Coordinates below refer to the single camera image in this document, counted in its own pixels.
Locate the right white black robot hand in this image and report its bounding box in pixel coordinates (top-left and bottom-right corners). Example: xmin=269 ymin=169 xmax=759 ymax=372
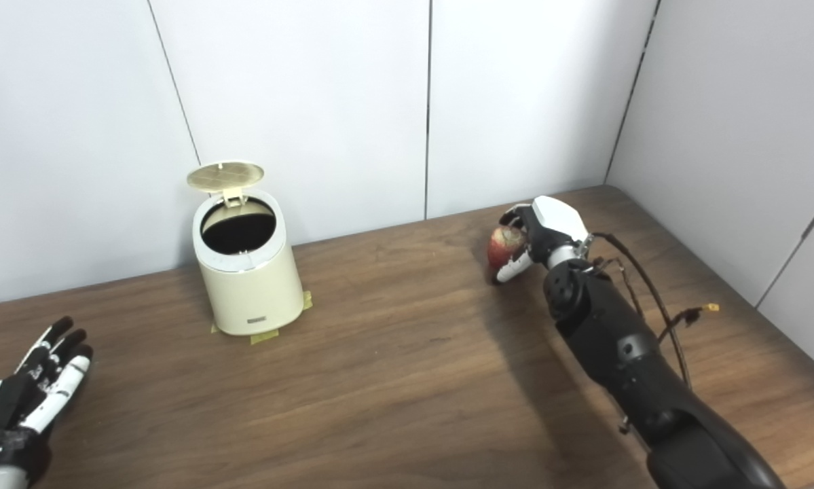
xmin=495 ymin=196 xmax=592 ymax=285

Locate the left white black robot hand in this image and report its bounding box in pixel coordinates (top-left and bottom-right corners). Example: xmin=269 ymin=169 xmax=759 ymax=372
xmin=0 ymin=316 xmax=95 ymax=471

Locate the red apple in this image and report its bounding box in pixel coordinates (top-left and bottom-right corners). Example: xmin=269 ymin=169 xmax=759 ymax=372
xmin=486 ymin=225 xmax=530 ymax=270

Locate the cream-colored bin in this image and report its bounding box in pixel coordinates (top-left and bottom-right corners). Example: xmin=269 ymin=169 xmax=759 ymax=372
xmin=191 ymin=190 xmax=306 ymax=337

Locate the round cream bin lid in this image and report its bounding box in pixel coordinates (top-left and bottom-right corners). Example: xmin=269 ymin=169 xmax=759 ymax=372
xmin=187 ymin=160 xmax=265 ymax=206

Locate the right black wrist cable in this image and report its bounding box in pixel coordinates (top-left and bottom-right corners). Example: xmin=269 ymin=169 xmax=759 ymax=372
xmin=587 ymin=232 xmax=692 ymax=391

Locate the thin wire with yellow plug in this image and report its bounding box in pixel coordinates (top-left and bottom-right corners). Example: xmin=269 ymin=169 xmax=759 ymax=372
xmin=656 ymin=302 xmax=720 ymax=340

